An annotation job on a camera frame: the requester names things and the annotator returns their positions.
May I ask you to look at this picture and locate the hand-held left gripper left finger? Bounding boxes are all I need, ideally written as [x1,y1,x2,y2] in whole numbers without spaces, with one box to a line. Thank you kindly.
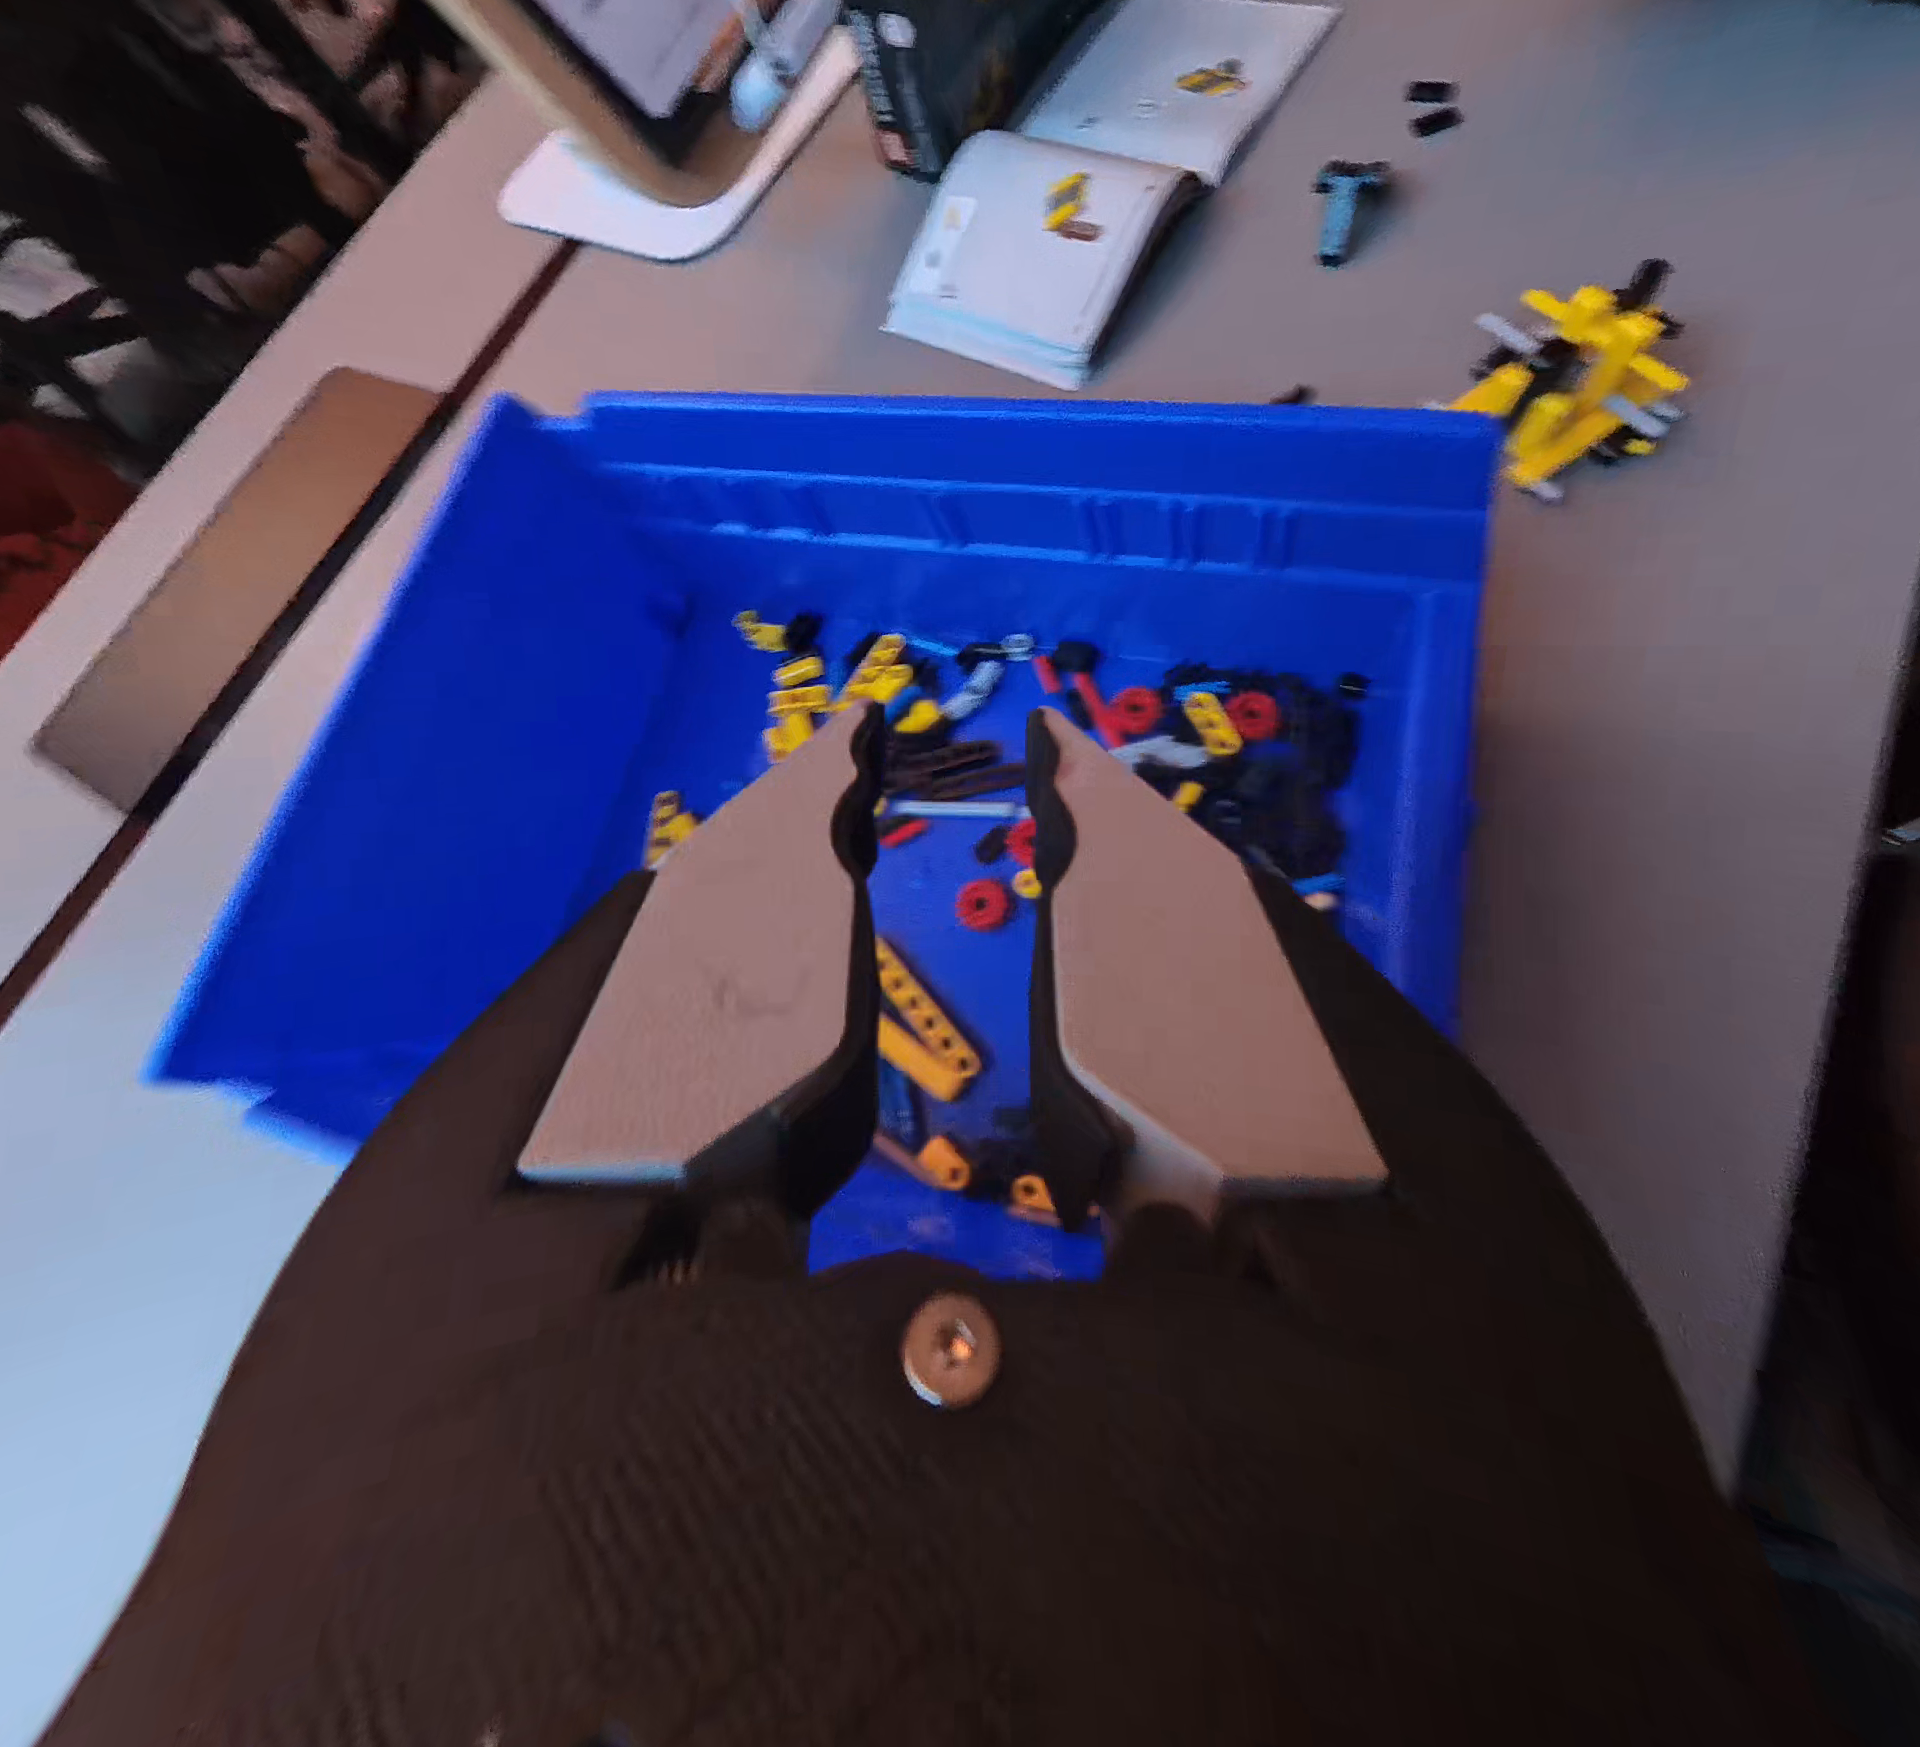
[517,705,887,1215]

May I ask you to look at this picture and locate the small dark lego assembly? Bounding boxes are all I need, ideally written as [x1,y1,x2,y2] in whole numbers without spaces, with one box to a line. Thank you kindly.
[1312,159,1395,267]

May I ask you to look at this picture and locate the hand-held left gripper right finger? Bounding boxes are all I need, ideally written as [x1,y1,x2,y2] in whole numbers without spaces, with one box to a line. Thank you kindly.
[1024,709,1388,1228]

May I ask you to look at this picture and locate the red fabric item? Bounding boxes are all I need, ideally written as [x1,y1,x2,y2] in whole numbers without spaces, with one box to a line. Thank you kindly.
[0,419,140,656]

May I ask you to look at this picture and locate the pile of lego pieces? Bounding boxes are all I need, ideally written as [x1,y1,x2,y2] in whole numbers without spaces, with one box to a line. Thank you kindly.
[644,607,1374,1223]

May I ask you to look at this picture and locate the yellow lego model assembly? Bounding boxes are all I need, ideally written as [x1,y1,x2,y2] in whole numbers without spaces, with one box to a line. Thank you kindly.
[1425,262,1694,503]

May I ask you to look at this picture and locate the open lego instruction booklet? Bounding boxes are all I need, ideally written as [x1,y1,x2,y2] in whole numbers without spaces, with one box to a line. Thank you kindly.
[881,0,1341,391]

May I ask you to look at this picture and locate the white plastic tag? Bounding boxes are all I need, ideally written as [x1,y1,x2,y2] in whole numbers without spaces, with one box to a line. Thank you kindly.
[727,0,842,133]

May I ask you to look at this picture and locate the blue plastic bin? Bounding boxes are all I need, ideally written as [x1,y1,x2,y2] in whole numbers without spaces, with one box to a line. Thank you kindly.
[142,388,1505,1283]

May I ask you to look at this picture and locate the brown desk cable flap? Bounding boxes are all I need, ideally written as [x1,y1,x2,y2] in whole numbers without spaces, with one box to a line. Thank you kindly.
[30,365,453,812]

